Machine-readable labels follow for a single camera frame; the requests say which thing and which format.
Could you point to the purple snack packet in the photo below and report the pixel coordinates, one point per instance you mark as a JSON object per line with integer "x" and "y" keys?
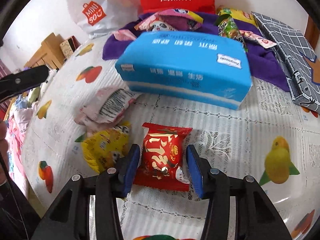
{"x": 176, "y": 21}

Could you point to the red gold snack packet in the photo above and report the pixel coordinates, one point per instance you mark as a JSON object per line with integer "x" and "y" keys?
{"x": 162, "y": 155}

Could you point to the grey grid pattern box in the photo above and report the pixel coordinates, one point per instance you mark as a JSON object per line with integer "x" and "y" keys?
{"x": 287, "y": 42}

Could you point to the small patterned box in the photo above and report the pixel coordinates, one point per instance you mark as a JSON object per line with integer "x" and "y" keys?
{"x": 67, "y": 46}

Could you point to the yellow crinkled snack packet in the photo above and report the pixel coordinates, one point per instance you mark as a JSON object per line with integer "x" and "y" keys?
{"x": 102, "y": 147}

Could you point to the pink panda snack packet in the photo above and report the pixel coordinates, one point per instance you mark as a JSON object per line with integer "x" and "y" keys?
{"x": 117, "y": 102}
{"x": 156, "y": 25}
{"x": 87, "y": 118}

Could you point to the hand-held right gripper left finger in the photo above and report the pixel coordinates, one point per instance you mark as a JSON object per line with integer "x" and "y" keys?
{"x": 131, "y": 166}

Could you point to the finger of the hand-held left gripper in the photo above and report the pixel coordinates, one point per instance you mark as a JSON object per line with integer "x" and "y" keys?
{"x": 25, "y": 80}

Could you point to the red white snack packet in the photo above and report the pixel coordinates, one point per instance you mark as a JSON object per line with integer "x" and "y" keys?
{"x": 248, "y": 34}
{"x": 266, "y": 43}

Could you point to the pink printed blanket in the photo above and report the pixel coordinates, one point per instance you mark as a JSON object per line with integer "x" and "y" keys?
{"x": 17, "y": 135}

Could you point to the fruit print lace tablecloth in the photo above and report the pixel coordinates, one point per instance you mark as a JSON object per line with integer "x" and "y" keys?
{"x": 250, "y": 135}

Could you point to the plain pink snack packet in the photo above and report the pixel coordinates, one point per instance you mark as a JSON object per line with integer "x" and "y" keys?
{"x": 123, "y": 35}

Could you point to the green snack packet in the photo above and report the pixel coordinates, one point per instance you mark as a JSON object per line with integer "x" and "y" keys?
{"x": 228, "y": 28}

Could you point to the white plastic bag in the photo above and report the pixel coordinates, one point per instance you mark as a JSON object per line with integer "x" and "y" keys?
{"x": 112, "y": 10}

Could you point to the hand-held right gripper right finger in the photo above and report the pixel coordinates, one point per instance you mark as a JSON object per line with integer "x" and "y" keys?
{"x": 195, "y": 171}

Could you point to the blue tissue pack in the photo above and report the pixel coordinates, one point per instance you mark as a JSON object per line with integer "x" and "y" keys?
{"x": 180, "y": 67}

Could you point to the purple towel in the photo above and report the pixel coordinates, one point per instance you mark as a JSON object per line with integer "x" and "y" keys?
{"x": 260, "y": 62}

